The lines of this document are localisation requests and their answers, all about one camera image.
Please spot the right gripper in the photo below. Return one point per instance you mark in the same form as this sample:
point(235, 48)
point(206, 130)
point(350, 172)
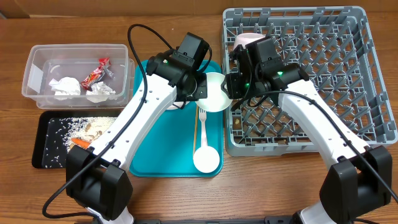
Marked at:
point(240, 92)

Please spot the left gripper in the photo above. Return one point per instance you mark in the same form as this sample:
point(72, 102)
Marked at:
point(203, 92)

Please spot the small white bowl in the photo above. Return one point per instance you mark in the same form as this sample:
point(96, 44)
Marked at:
point(216, 100)

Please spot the small white round cup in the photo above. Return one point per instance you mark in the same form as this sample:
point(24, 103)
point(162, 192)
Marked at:
point(206, 159)

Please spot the white napkin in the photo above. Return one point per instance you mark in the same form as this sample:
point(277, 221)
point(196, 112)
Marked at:
point(100, 92)
point(65, 88)

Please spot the red snack wrapper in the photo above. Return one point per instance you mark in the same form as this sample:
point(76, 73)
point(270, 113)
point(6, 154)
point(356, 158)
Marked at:
point(97, 75)

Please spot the orange carrot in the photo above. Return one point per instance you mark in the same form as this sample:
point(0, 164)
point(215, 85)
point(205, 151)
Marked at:
point(81, 143)

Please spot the white bowl with food scraps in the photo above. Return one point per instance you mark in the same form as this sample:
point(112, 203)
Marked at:
point(246, 38)

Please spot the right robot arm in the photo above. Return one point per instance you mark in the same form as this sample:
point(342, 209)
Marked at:
point(359, 176)

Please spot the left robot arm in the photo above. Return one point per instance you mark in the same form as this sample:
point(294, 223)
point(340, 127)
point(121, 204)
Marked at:
point(97, 175)

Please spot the white plastic fork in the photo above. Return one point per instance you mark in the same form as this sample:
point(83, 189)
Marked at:
point(202, 118)

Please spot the wooden chopstick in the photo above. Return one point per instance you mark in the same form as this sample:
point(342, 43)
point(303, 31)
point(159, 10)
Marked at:
point(195, 130)

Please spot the large white plate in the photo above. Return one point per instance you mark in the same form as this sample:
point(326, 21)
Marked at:
point(177, 105)

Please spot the teal plastic tray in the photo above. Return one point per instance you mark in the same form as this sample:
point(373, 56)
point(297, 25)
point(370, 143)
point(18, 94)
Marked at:
point(167, 150)

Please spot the grey dish rack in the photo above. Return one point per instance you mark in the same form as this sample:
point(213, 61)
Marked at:
point(335, 47)

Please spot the clear plastic bin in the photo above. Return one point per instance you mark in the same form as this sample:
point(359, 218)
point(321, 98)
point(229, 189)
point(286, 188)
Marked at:
point(47, 62)

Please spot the spilled rice and peanuts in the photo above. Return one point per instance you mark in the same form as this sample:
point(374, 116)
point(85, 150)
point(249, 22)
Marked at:
point(61, 132)

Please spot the black plastic tray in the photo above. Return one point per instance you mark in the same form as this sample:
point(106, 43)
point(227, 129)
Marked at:
point(43, 125)

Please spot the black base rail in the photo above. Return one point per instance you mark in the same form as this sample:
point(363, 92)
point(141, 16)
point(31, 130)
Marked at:
point(266, 220)

